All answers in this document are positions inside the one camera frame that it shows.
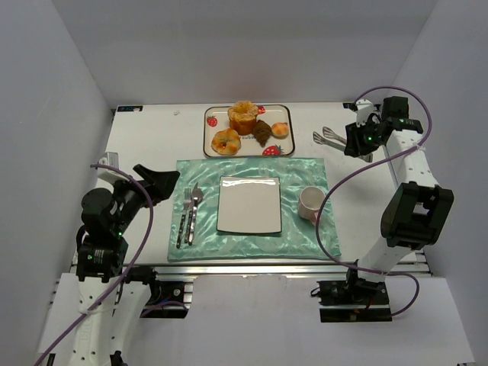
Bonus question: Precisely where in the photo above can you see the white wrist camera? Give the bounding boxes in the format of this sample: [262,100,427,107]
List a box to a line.
[355,98,376,127]
[94,151,120,186]

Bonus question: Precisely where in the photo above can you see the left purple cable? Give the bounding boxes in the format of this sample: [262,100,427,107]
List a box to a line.
[32,162,156,366]

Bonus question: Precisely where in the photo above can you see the small round bread roll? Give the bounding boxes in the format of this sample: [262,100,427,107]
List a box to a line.
[271,122,290,139]

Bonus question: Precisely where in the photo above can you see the silver table knife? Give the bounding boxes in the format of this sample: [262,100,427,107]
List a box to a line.
[185,183,204,246]

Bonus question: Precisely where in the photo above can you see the brown chocolate croissant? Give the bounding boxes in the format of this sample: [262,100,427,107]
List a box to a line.
[252,120,272,147]

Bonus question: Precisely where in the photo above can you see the round glazed bun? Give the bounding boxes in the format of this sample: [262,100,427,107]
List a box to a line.
[211,128,241,156]

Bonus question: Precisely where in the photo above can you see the white square plate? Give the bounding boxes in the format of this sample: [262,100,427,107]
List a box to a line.
[217,176,282,235]

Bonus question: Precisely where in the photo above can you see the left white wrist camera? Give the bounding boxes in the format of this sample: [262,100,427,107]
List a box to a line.
[94,151,120,186]

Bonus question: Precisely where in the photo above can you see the green satin placemat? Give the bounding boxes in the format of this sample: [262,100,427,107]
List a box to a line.
[167,158,341,262]

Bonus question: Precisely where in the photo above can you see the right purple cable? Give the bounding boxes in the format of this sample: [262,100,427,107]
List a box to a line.
[315,85,432,319]

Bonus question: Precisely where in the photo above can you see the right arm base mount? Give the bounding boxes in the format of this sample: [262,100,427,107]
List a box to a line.
[310,281,393,323]

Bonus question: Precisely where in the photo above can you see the pink ceramic mug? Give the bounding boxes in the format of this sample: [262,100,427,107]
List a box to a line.
[297,186,326,225]

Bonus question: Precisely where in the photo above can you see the purple cable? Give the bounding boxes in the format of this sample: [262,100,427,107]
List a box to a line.
[32,162,156,366]
[315,85,432,319]

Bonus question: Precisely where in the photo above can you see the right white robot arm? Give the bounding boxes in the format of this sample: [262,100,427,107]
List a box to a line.
[345,97,454,289]

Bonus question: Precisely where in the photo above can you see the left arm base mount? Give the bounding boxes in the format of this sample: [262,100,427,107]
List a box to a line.
[124,266,190,319]

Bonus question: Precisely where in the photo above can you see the silver fork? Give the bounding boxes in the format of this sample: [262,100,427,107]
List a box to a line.
[176,188,191,249]

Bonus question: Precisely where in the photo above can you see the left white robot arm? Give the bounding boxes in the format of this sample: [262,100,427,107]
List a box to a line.
[69,164,180,365]

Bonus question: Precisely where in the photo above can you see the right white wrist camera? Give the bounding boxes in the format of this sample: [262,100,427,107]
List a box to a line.
[355,98,376,127]

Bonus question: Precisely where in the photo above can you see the strawberry pattern tray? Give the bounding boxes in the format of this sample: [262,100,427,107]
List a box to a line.
[203,104,295,159]

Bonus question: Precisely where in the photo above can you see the aluminium table frame rail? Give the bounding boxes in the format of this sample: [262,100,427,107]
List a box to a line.
[156,263,347,275]

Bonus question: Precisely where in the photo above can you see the metal serving tongs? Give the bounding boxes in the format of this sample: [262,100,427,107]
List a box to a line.
[312,126,374,163]

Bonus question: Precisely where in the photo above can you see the tall orange muffin bread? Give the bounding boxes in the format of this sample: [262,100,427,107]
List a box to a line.
[227,101,258,136]

